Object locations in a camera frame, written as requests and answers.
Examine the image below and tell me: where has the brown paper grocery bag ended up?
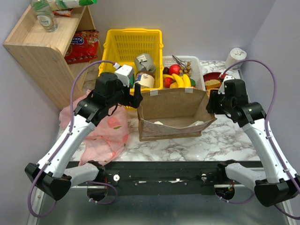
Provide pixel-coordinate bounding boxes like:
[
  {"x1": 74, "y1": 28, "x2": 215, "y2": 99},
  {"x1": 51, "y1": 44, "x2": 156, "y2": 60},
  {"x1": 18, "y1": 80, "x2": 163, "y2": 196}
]
[{"x1": 137, "y1": 88, "x2": 217, "y2": 142}]

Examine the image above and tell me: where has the green white chips bag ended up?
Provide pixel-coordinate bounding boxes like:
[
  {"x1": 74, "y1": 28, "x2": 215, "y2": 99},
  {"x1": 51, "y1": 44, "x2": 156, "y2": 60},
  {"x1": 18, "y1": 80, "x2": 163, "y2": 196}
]
[{"x1": 47, "y1": 0, "x2": 98, "y2": 11}]

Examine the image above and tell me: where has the clear glass bottle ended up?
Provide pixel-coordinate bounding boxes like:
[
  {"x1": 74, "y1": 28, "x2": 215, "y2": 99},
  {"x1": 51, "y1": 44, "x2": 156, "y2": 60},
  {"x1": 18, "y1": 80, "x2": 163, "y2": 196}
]
[{"x1": 30, "y1": 0, "x2": 58, "y2": 32}]

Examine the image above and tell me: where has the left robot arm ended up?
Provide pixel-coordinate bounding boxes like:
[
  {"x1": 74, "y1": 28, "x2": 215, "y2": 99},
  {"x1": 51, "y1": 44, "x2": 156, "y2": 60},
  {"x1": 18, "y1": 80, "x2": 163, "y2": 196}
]
[{"x1": 25, "y1": 71, "x2": 143, "y2": 201}]

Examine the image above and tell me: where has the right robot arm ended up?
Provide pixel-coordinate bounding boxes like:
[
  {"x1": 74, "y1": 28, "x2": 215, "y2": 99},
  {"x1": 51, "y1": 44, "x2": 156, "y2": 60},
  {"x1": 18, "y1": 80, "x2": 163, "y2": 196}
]
[{"x1": 206, "y1": 76, "x2": 300, "y2": 207}]

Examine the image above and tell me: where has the bread slice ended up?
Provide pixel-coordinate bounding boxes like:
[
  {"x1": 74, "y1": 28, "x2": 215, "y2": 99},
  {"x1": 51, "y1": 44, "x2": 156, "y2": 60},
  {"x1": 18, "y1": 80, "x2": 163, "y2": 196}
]
[{"x1": 204, "y1": 79, "x2": 222, "y2": 90}]

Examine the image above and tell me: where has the green wrapped package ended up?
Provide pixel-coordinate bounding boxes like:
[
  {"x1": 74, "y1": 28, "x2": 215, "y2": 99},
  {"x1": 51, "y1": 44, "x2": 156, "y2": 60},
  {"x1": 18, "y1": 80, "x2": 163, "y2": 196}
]
[{"x1": 129, "y1": 69, "x2": 135, "y2": 89}]

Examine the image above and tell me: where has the red round plate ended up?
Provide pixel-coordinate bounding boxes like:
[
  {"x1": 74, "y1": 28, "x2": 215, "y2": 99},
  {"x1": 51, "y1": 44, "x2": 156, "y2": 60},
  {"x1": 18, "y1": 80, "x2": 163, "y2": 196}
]
[{"x1": 203, "y1": 72, "x2": 227, "y2": 83}]

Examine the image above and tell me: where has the white plastic fruit basket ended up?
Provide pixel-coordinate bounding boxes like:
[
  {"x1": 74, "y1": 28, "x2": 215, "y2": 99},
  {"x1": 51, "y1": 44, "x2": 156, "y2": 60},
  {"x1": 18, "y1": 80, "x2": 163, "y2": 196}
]
[{"x1": 163, "y1": 55, "x2": 206, "y2": 91}]

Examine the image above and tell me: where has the banana bunch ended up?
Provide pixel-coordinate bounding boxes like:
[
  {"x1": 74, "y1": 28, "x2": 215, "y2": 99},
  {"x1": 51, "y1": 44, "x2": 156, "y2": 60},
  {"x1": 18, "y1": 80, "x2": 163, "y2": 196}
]
[{"x1": 163, "y1": 74, "x2": 192, "y2": 89}]

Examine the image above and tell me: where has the grey wrapped package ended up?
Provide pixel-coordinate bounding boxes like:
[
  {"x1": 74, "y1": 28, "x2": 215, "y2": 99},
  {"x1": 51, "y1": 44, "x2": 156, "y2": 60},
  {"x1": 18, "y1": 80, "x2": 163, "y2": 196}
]
[{"x1": 134, "y1": 53, "x2": 156, "y2": 73}]

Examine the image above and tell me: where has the red strawberry fruit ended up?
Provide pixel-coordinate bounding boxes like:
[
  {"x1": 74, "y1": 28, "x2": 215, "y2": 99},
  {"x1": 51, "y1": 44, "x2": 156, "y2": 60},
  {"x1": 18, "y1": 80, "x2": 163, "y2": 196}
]
[{"x1": 163, "y1": 77, "x2": 174, "y2": 88}]

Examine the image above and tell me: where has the brown longan bunch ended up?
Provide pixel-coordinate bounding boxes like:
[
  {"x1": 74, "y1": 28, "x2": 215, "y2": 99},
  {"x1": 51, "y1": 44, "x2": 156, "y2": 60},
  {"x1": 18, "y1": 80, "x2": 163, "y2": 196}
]
[{"x1": 172, "y1": 55, "x2": 192, "y2": 77}]

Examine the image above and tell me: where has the pink peach plastic bag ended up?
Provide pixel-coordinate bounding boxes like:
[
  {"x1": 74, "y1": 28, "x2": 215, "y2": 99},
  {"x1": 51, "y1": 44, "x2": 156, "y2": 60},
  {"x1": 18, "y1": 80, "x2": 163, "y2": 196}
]
[{"x1": 58, "y1": 89, "x2": 130, "y2": 167}]

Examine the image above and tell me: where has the toilet paper roll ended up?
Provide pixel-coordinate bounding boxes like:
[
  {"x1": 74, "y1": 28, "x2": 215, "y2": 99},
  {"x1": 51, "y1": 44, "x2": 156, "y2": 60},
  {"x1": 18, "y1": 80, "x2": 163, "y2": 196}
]
[{"x1": 225, "y1": 48, "x2": 247, "y2": 68}]

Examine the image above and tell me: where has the red apple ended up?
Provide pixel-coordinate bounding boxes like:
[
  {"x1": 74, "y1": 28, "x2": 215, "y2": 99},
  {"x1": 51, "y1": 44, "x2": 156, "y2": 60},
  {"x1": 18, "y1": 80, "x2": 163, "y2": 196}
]
[{"x1": 169, "y1": 64, "x2": 181, "y2": 75}]

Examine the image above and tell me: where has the red snack bag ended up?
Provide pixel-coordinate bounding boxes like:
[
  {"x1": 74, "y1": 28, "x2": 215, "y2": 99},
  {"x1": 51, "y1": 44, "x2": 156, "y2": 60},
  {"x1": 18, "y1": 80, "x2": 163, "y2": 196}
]
[{"x1": 65, "y1": 30, "x2": 99, "y2": 64}]

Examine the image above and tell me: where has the wooden shelf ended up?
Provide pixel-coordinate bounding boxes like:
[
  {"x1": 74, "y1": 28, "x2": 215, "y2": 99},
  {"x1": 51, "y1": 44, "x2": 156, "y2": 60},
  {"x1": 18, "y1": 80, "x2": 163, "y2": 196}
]
[{"x1": 4, "y1": 6, "x2": 95, "y2": 109}]

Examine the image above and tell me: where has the orange snack packet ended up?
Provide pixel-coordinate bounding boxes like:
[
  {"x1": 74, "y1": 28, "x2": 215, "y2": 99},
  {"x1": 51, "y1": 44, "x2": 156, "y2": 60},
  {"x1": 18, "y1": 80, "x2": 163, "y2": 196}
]
[{"x1": 53, "y1": 8, "x2": 73, "y2": 17}]

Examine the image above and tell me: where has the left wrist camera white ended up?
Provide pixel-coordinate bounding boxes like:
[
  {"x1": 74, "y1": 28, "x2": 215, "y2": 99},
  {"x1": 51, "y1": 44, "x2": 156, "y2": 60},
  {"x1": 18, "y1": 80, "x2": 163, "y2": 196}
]
[{"x1": 113, "y1": 63, "x2": 134, "y2": 87}]

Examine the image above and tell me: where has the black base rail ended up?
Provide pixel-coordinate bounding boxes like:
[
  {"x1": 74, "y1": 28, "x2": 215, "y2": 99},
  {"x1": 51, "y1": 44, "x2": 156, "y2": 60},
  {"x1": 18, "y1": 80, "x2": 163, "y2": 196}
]
[{"x1": 65, "y1": 160, "x2": 264, "y2": 196}]

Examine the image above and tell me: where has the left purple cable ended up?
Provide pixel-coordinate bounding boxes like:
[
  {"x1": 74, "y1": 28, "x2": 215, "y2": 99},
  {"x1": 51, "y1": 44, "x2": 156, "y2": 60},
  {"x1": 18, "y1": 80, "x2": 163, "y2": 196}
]
[{"x1": 27, "y1": 60, "x2": 118, "y2": 218}]

